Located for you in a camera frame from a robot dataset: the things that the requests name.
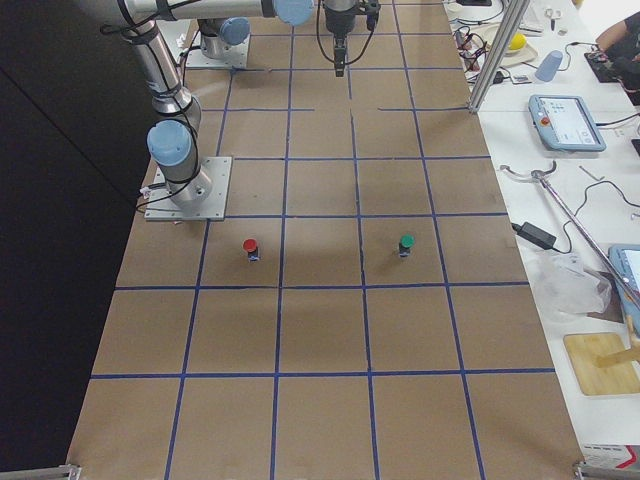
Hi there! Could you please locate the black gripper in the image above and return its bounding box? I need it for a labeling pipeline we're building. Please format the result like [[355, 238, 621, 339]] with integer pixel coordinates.
[[330, 25, 349, 77]]

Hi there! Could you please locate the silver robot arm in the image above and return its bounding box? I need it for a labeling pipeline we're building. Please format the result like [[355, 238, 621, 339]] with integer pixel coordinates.
[[86, 1, 378, 216], [197, 17, 250, 59]]

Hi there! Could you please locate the green push button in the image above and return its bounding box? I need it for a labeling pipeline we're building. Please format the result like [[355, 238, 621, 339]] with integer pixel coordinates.
[[398, 234, 415, 258]]

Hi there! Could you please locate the red push button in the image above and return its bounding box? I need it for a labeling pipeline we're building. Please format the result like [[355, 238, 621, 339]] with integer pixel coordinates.
[[242, 238, 260, 262]]

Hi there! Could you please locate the beige rectangular tray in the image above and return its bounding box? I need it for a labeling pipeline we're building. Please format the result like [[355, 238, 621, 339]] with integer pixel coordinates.
[[469, 24, 538, 71]]

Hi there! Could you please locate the yellow lemon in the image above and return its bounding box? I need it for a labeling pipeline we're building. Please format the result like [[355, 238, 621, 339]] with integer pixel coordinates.
[[507, 33, 527, 54]]

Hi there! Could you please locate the translucent blue plastic cup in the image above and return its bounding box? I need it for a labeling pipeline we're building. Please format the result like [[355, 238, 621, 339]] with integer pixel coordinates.
[[534, 50, 564, 83]]

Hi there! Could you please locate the metal rod with hook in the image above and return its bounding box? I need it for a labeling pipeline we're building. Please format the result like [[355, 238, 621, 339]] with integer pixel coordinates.
[[499, 160, 640, 306]]

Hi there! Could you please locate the blue teach pendant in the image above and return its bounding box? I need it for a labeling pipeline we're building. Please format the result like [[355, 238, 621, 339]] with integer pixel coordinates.
[[528, 95, 606, 152], [608, 244, 640, 334]]

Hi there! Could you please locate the black power adapter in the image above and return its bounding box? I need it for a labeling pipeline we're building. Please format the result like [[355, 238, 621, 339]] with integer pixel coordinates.
[[511, 222, 556, 250]]

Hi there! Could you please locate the clear plastic bag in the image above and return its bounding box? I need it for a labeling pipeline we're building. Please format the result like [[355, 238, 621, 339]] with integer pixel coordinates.
[[531, 253, 611, 314]]

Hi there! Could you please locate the wooden cutting board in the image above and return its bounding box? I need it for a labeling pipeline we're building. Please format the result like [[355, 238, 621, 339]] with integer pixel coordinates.
[[563, 332, 639, 396]]

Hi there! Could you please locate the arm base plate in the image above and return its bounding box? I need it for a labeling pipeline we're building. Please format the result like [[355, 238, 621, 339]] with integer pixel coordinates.
[[143, 157, 233, 221], [186, 33, 250, 70]]

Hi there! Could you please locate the aluminium frame post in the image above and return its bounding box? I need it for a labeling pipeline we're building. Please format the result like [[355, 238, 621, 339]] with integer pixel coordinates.
[[468, 0, 530, 113]]

